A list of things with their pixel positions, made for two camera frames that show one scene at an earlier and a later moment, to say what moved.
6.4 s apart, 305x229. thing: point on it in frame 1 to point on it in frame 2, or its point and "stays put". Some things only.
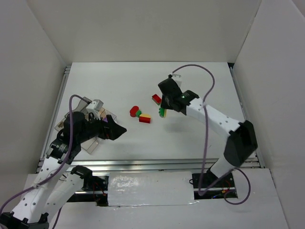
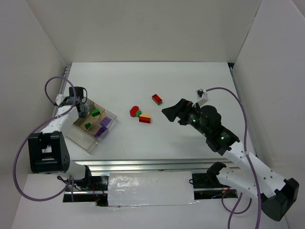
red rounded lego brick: (133, 111) stays put
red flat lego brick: (157, 98) stays put
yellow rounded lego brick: (145, 115) stays put
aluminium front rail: (151, 165) stays put
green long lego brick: (161, 112) to (95, 112)
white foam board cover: (150, 188) stays put
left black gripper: (106, 130) to (82, 108)
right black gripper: (167, 102) to (183, 112)
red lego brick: (146, 119) stays put
